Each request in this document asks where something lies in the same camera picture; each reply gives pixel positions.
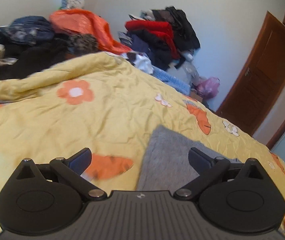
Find grey navy knit sweater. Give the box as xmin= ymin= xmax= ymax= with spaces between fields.
xmin=136 ymin=125 xmax=244 ymax=192

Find dark clothes beside bed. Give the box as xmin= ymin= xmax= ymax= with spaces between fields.
xmin=0 ymin=16 xmax=98 ymax=80

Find black clothes on pile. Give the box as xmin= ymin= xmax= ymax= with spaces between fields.
xmin=141 ymin=7 xmax=201 ymax=51

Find brown wooden door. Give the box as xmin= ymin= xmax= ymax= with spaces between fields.
xmin=216 ymin=12 xmax=285 ymax=135

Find yellow floral bed quilt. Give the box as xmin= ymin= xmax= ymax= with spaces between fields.
xmin=0 ymin=53 xmax=285 ymax=231

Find pink plastic bag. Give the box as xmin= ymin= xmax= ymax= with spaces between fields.
xmin=196 ymin=77 xmax=220 ymax=100

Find light blue towel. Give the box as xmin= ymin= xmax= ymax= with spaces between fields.
xmin=152 ymin=67 xmax=191 ymax=96

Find clear plastic bag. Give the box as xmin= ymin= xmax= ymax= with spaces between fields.
xmin=178 ymin=61 xmax=200 ymax=86

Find navy garments in pile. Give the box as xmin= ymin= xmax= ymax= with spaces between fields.
xmin=126 ymin=29 xmax=174 ymax=71

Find white crumpled cloth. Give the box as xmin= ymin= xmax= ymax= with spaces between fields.
xmin=126 ymin=53 xmax=154 ymax=75

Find orange plastic bag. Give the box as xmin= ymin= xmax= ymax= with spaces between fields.
xmin=49 ymin=8 xmax=132 ymax=55

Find red garment on pile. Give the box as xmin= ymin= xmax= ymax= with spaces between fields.
xmin=125 ymin=20 xmax=180 ymax=60

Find floral pillow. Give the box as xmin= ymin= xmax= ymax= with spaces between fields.
xmin=61 ymin=0 xmax=85 ymax=9

